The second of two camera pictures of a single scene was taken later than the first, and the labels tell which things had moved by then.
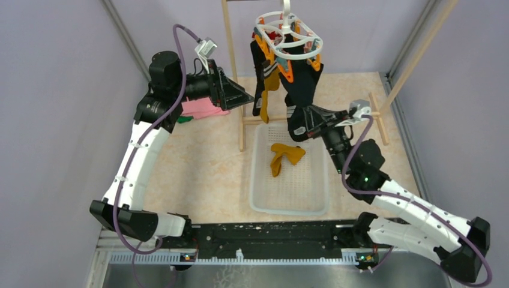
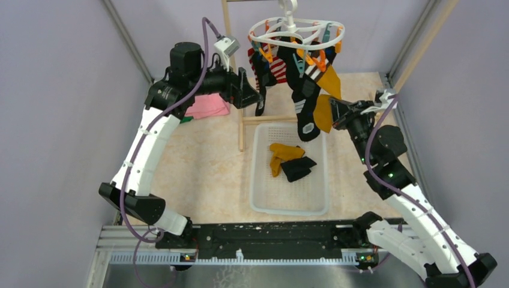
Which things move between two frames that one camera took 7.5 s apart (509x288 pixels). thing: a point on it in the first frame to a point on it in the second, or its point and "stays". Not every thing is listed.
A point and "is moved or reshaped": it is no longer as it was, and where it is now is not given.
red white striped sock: [275, 37] to [277, 63]
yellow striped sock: [271, 74] to [329, 82]
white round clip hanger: [287, 35] is moved or reshaped
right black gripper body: [332, 120] to [358, 123]
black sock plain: [300, 94] to [295, 169]
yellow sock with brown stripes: [294, 153] stays
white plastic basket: [302, 188] stays
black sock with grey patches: [262, 68] to [293, 61]
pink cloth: [200, 108] stays
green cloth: [183, 119] stays
